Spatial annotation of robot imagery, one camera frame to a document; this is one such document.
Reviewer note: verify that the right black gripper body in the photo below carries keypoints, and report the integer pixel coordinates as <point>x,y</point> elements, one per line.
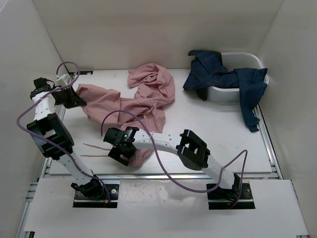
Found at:
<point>117,150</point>

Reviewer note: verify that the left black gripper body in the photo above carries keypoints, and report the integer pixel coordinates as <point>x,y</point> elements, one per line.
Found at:
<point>64,96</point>

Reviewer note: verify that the pink trousers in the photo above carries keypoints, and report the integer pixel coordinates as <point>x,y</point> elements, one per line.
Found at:
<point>155,89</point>

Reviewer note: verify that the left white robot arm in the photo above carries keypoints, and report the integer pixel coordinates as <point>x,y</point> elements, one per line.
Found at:
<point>71,162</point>

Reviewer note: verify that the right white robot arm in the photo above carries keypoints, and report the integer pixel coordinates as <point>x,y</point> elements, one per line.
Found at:
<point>190,148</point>

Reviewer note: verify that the dark blue jeans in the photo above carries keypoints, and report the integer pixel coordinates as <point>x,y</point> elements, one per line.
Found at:
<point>207,71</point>

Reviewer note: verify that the white plastic basket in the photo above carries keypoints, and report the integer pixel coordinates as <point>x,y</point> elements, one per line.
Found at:
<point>246,67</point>

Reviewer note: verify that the aluminium left rail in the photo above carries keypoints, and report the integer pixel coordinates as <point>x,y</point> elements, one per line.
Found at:
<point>62,109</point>

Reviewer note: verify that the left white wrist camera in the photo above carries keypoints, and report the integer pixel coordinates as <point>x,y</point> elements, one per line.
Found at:
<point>63,80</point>

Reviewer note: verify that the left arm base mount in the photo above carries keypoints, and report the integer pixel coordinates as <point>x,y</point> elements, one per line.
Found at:
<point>94,195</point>

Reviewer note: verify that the aluminium front rail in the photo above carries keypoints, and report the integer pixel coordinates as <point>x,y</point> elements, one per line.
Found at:
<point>33,186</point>

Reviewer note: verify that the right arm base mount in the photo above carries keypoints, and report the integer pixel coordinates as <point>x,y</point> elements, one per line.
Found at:
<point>222,199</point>

